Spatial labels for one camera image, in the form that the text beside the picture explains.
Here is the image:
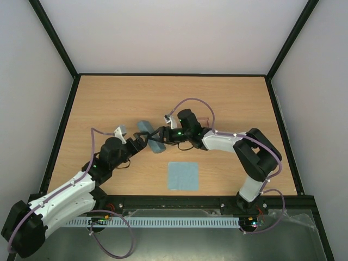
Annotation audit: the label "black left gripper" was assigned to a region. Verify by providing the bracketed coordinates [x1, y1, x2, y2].
[111, 132, 151, 170]

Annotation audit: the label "blue-grey glasses case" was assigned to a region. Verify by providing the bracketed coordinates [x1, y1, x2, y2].
[137, 120, 166, 154]

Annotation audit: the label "light blue cleaning cloth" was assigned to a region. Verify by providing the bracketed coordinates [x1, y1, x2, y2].
[167, 161, 199, 191]

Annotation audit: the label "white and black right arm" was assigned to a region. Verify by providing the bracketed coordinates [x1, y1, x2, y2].
[138, 109, 282, 213]

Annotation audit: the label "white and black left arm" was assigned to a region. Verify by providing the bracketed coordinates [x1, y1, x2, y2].
[1, 133, 148, 258]

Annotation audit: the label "pink transparent sunglasses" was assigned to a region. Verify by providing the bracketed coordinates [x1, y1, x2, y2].
[197, 117, 210, 128]

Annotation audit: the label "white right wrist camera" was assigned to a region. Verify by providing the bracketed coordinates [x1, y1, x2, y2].
[164, 115, 177, 129]

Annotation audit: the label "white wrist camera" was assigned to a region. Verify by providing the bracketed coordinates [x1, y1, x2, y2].
[114, 125, 127, 144]
[164, 115, 177, 129]

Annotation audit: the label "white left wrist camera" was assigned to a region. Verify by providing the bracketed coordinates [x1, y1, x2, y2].
[114, 125, 127, 144]

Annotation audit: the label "light blue slotted cable duct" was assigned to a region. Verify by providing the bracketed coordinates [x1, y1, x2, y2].
[64, 217, 240, 228]

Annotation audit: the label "black left corner frame post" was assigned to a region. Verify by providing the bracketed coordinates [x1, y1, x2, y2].
[28, 0, 79, 79]

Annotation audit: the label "black corner frame post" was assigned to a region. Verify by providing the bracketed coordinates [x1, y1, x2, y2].
[28, 0, 79, 79]
[266, 0, 320, 79]

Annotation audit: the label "black front mounting rail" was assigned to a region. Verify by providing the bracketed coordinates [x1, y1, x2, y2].
[28, 193, 316, 217]

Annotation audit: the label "black right corner frame post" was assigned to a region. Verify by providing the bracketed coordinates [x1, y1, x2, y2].
[266, 0, 320, 79]

